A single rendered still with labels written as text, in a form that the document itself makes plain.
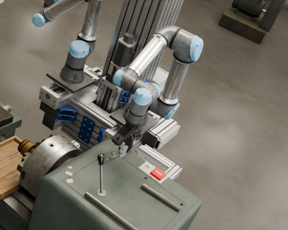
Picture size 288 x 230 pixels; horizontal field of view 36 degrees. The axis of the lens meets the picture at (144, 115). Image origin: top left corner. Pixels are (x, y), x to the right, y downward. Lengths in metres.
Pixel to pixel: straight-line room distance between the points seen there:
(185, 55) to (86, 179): 0.78
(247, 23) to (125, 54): 5.76
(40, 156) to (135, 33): 0.94
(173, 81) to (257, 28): 5.89
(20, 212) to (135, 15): 1.24
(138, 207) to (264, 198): 2.72
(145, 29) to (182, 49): 0.41
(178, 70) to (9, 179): 1.04
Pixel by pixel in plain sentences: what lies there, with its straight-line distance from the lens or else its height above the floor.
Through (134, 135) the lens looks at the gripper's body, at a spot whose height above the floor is 1.44.
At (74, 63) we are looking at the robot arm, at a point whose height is 1.29.
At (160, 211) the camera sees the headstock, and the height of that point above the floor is 1.25.
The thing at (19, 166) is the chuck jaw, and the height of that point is 1.10.
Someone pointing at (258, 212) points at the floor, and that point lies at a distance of 4.32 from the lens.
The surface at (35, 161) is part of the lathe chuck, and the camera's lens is 2.09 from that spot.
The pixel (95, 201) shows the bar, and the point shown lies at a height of 1.27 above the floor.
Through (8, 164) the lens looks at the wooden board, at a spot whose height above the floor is 0.89.
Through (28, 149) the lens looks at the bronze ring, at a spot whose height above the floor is 1.11.
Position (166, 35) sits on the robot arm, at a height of 1.77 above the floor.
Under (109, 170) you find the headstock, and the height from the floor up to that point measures 1.26.
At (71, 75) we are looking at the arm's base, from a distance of 2.70.
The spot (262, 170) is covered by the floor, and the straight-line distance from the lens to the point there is 4.87.
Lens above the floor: 2.59
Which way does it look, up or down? 33 degrees down
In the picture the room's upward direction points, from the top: 21 degrees clockwise
